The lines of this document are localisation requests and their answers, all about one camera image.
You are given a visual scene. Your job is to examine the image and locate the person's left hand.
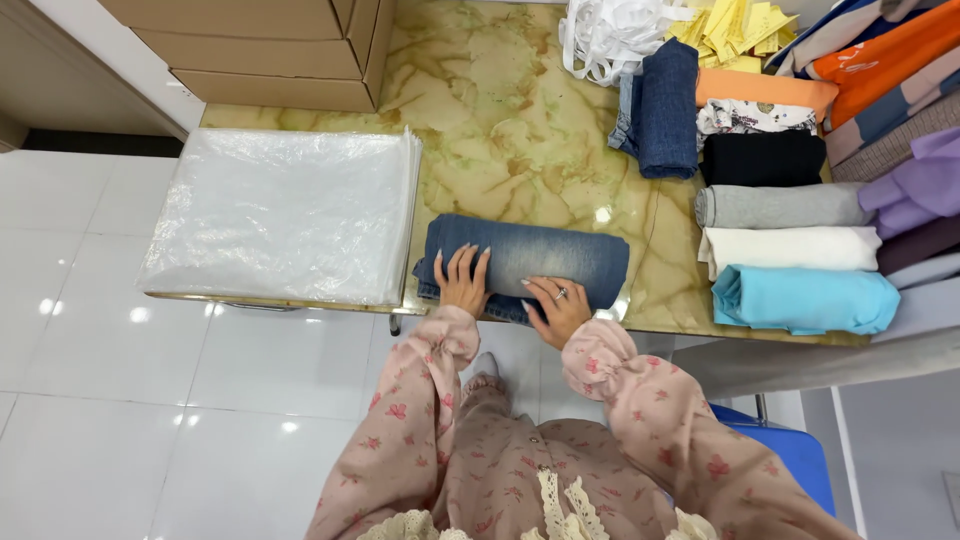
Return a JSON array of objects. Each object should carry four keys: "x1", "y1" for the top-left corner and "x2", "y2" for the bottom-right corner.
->
[{"x1": 433, "y1": 243, "x2": 492, "y2": 321}]

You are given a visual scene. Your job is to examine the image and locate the person's right hand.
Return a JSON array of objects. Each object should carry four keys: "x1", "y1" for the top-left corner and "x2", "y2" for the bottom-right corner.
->
[{"x1": 520, "y1": 276, "x2": 594, "y2": 352}]

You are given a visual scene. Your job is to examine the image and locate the faded blue jeans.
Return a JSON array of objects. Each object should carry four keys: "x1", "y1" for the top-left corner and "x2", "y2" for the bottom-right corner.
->
[{"x1": 411, "y1": 213, "x2": 631, "y2": 326}]

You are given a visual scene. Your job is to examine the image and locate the person's pink floral clothing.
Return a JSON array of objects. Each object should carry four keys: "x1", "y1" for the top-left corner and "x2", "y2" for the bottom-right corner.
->
[{"x1": 356, "y1": 372, "x2": 721, "y2": 540}]

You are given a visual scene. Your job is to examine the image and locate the stack of clear plastic bags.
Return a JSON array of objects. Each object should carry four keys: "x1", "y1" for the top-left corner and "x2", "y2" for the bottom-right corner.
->
[{"x1": 136, "y1": 126, "x2": 423, "y2": 309}]

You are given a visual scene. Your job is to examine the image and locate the folded dark blue jeans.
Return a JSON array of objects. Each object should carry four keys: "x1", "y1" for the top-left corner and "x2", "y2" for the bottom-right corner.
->
[{"x1": 607, "y1": 39, "x2": 701, "y2": 181}]

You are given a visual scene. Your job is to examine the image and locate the folded grey garment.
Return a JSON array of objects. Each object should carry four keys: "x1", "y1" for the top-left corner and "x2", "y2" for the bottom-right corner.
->
[{"x1": 693, "y1": 182, "x2": 875, "y2": 230}]

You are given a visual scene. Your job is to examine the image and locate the folded light blue garment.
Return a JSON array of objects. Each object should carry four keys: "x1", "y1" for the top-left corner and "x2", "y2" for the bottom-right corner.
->
[{"x1": 711, "y1": 264, "x2": 901, "y2": 336}]

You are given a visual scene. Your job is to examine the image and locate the folded black garment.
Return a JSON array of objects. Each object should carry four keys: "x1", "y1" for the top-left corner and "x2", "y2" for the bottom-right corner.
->
[{"x1": 700, "y1": 129, "x2": 828, "y2": 188}]

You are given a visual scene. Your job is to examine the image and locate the blue plastic chair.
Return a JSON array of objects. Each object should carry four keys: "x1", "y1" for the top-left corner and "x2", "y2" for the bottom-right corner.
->
[{"x1": 708, "y1": 403, "x2": 837, "y2": 517}]

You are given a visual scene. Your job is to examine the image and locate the folded white printed garment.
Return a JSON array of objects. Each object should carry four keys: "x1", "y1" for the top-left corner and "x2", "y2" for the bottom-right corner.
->
[{"x1": 696, "y1": 98, "x2": 819, "y2": 151}]

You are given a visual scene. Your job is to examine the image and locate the bundle of white ribbon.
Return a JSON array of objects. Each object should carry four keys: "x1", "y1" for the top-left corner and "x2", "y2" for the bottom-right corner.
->
[{"x1": 558, "y1": 0, "x2": 699, "y2": 88}]

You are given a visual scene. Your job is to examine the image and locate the folded orange garment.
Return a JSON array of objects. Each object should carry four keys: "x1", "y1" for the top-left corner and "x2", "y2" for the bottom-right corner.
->
[{"x1": 695, "y1": 67, "x2": 840, "y2": 123}]

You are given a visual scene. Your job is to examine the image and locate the stack of cardboard boxes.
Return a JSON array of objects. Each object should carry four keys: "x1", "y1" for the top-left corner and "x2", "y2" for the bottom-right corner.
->
[{"x1": 97, "y1": 0, "x2": 396, "y2": 114}]

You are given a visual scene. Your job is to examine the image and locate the pile of yellow paper tags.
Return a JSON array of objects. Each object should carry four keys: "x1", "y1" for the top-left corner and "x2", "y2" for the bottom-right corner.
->
[{"x1": 663, "y1": 0, "x2": 800, "y2": 75}]

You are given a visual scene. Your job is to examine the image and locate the heap of assorted clothes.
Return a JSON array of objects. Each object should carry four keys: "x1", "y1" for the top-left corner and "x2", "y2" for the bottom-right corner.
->
[{"x1": 765, "y1": 0, "x2": 960, "y2": 346}]

